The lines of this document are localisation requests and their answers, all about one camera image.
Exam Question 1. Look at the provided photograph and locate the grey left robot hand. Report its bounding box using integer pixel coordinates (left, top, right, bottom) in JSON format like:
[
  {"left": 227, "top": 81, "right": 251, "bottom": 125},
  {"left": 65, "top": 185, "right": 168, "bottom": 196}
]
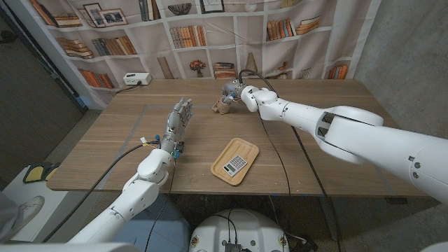
[{"left": 160, "top": 97, "right": 195, "bottom": 154}]

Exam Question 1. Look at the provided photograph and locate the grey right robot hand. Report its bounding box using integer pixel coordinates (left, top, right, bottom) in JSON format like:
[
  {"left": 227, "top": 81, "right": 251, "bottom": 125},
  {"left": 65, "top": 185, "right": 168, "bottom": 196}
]
[{"left": 221, "top": 79, "right": 248, "bottom": 105}]

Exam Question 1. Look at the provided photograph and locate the wooden tray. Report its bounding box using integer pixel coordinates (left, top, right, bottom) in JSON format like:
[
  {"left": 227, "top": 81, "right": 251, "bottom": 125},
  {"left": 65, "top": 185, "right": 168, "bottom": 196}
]
[{"left": 210, "top": 137, "right": 260, "bottom": 187}]

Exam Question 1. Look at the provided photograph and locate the printed bookshelf backdrop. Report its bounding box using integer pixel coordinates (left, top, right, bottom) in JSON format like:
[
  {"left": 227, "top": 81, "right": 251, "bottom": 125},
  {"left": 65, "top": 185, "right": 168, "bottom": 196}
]
[{"left": 26, "top": 0, "right": 382, "bottom": 109}]

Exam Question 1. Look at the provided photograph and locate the white power outlet box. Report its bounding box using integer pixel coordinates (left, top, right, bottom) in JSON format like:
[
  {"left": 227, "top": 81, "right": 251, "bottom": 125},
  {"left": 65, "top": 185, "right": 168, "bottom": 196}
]
[{"left": 122, "top": 72, "right": 153, "bottom": 86}]

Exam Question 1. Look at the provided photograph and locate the grey calculator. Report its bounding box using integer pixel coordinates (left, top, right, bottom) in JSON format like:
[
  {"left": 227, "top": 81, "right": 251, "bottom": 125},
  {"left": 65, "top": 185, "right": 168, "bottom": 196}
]
[{"left": 222, "top": 154, "right": 249, "bottom": 178}]

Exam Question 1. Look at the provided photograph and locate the blue grey box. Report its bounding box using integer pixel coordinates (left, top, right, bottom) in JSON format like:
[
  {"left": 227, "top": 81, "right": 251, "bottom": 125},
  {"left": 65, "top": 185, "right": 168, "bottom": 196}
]
[{"left": 111, "top": 194, "right": 192, "bottom": 252}]

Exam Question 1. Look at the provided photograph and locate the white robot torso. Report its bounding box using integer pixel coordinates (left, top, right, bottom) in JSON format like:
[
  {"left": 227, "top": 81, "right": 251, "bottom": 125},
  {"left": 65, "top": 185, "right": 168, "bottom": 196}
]
[{"left": 188, "top": 209, "right": 290, "bottom": 252}]

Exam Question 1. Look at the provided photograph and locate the yellow and black pad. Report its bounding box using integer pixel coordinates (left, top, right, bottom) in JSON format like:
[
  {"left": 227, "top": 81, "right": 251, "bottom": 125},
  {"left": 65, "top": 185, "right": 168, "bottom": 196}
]
[{"left": 22, "top": 162, "right": 61, "bottom": 185}]

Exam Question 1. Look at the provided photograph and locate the grey table leg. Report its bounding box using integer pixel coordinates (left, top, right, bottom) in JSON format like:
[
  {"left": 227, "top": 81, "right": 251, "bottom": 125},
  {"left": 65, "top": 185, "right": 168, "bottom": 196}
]
[{"left": 318, "top": 195, "right": 342, "bottom": 242}]

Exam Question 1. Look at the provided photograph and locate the white shoe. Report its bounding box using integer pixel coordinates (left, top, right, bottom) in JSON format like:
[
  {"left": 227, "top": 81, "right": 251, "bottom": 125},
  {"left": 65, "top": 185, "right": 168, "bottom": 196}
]
[{"left": 13, "top": 195, "right": 46, "bottom": 228}]

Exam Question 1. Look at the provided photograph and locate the white floor platform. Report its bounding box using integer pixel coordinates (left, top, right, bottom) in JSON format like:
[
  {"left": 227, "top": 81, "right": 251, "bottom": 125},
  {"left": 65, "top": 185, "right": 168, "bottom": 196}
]
[{"left": 3, "top": 166, "right": 71, "bottom": 242}]

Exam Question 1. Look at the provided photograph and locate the black outlet power cord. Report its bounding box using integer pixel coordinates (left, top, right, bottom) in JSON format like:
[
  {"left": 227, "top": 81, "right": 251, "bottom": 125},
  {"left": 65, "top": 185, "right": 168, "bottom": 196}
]
[{"left": 115, "top": 82, "right": 143, "bottom": 95}]

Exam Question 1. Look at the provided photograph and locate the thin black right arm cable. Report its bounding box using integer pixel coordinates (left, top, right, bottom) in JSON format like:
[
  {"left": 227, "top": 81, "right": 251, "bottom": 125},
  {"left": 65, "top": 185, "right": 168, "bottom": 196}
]
[{"left": 258, "top": 110, "right": 292, "bottom": 197}]

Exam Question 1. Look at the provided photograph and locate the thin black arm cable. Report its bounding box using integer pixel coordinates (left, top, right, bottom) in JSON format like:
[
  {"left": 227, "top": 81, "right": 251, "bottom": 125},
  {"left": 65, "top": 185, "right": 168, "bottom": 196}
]
[
  {"left": 258, "top": 110, "right": 292, "bottom": 197},
  {"left": 143, "top": 155, "right": 178, "bottom": 252}
]

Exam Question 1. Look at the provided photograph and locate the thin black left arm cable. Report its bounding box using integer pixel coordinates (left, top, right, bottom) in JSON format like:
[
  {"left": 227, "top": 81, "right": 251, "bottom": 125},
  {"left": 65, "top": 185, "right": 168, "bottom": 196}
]
[{"left": 143, "top": 155, "right": 178, "bottom": 252}]

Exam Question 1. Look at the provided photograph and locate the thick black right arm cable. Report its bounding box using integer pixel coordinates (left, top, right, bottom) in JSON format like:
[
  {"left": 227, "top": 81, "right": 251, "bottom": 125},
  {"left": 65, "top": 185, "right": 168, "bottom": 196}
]
[{"left": 238, "top": 69, "right": 342, "bottom": 252}]

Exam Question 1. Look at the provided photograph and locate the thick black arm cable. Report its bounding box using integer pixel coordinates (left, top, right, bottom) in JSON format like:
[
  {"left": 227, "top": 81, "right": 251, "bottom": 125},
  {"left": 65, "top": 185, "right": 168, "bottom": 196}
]
[
  {"left": 238, "top": 69, "right": 342, "bottom": 252},
  {"left": 41, "top": 139, "right": 162, "bottom": 243}
]

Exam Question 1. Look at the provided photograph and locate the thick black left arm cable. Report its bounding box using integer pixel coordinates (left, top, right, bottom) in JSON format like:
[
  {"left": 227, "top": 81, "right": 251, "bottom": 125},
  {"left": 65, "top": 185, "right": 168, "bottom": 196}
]
[{"left": 41, "top": 139, "right": 162, "bottom": 243}]

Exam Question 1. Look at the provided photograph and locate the black torso cable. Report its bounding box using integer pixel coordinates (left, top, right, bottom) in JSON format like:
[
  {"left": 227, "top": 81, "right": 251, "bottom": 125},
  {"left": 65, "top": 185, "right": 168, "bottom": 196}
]
[{"left": 209, "top": 209, "right": 239, "bottom": 246}]

